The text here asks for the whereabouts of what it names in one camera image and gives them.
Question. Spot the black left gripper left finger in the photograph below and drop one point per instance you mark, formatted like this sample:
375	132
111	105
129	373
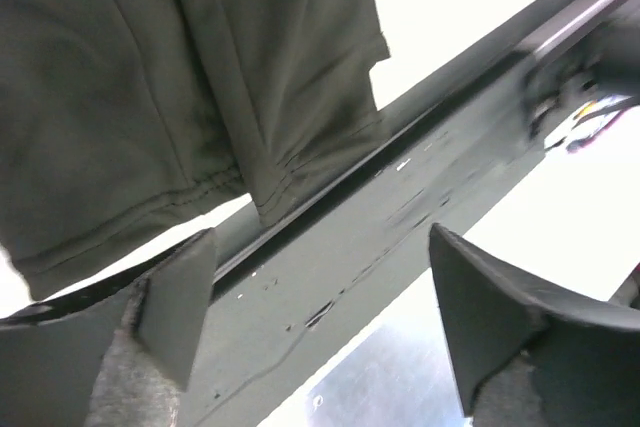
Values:
118	352

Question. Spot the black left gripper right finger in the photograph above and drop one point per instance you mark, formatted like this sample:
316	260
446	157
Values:
528	352

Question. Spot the black printed t-shirt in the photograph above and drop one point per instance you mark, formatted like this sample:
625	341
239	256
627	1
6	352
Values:
121	119

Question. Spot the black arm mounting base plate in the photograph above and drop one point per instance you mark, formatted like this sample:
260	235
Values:
512	123

